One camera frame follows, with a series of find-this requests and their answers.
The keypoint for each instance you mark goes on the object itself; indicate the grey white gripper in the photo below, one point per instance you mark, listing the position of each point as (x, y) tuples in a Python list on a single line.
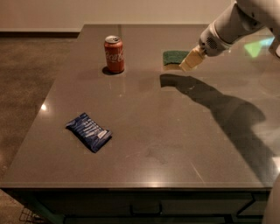
[(212, 44)]

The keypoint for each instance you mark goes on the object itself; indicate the dark cabinet drawer with handle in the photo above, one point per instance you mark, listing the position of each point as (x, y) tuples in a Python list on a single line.
[(91, 204)]

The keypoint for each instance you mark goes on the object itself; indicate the red Coca-Cola can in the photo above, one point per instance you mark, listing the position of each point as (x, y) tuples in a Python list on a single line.
[(113, 46)]

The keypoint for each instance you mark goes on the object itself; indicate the blue snack packet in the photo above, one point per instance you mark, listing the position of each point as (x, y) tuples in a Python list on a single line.
[(92, 135)]

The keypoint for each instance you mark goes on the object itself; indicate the wire rack on floor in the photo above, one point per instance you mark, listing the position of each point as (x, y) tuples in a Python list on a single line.
[(29, 217)]

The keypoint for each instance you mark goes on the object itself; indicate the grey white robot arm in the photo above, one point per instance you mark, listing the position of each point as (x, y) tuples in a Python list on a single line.
[(240, 19)]

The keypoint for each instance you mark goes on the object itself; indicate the green and yellow sponge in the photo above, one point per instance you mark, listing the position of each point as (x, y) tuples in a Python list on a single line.
[(172, 59)]

